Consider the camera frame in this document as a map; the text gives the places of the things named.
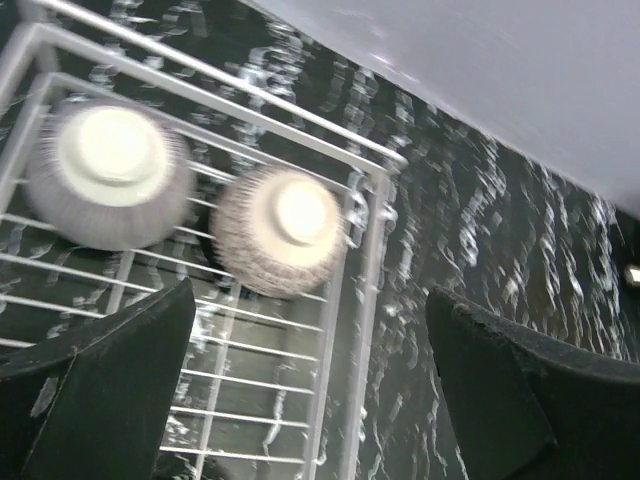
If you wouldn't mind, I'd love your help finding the pink spoked patterned bowl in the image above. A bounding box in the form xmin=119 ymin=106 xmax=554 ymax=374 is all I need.
xmin=208 ymin=165 xmax=345 ymax=299

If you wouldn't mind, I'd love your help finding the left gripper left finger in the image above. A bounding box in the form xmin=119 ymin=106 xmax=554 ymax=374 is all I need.
xmin=1 ymin=279 xmax=196 ymax=479

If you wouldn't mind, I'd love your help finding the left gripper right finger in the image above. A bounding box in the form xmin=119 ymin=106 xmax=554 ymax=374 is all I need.
xmin=425 ymin=287 xmax=639 ymax=479

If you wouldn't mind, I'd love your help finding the white wire dish rack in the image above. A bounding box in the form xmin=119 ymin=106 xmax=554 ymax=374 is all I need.
xmin=0 ymin=0 xmax=409 ymax=480

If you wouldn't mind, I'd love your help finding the purple striped bowl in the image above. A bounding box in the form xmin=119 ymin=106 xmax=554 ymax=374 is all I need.
xmin=24 ymin=99 xmax=196 ymax=251

